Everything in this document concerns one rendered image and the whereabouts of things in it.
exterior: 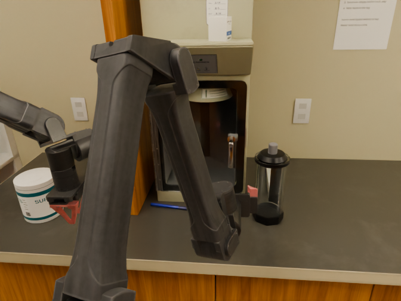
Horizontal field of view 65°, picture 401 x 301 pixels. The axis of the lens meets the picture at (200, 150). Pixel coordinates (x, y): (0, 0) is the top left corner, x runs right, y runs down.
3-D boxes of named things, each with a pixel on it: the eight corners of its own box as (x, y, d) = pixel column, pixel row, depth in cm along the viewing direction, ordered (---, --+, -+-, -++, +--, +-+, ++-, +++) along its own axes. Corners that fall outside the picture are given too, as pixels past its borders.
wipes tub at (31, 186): (37, 201, 119) (27, 166, 113) (70, 203, 118) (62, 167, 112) (15, 223, 107) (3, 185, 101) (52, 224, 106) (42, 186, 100)
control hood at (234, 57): (145, 73, 98) (142, 39, 94) (250, 73, 95) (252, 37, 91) (135, 81, 88) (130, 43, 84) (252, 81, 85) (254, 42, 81)
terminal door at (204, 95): (158, 190, 115) (148, 80, 99) (243, 193, 112) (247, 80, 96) (158, 191, 114) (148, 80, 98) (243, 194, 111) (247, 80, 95)
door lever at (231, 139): (234, 161, 106) (227, 161, 107) (235, 135, 103) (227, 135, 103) (234, 169, 102) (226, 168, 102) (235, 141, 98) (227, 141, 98)
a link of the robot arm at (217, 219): (117, 63, 50) (172, 52, 45) (138, 54, 55) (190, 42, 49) (190, 260, 68) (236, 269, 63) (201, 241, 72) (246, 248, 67)
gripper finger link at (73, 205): (92, 212, 85) (85, 182, 81) (81, 229, 79) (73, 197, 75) (68, 212, 86) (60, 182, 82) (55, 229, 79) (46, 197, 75)
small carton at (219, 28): (213, 39, 90) (213, 16, 87) (231, 39, 88) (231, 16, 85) (208, 41, 85) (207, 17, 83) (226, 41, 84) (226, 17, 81)
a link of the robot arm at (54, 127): (29, 126, 76) (42, 119, 70) (71, 113, 84) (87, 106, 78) (50, 172, 78) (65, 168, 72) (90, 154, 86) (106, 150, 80)
